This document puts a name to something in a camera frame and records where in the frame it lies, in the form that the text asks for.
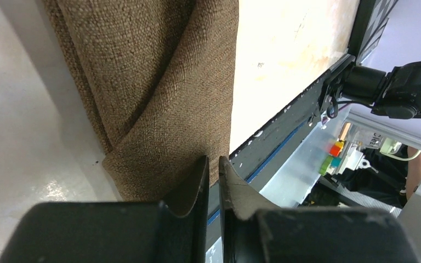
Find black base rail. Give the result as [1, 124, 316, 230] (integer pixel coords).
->
[208, 54, 355, 225]

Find brown cloth napkin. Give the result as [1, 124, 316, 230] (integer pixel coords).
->
[43, 1, 239, 201]

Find black white checkerboard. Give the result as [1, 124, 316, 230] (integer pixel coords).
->
[348, 0, 397, 63]

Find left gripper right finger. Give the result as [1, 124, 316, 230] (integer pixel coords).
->
[219, 156, 419, 262]

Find aluminium frame rail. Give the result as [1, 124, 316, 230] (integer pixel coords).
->
[347, 111, 421, 150]

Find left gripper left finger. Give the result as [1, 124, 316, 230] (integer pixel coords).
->
[0, 156, 209, 262]

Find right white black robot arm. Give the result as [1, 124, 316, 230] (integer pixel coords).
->
[319, 59, 421, 119]

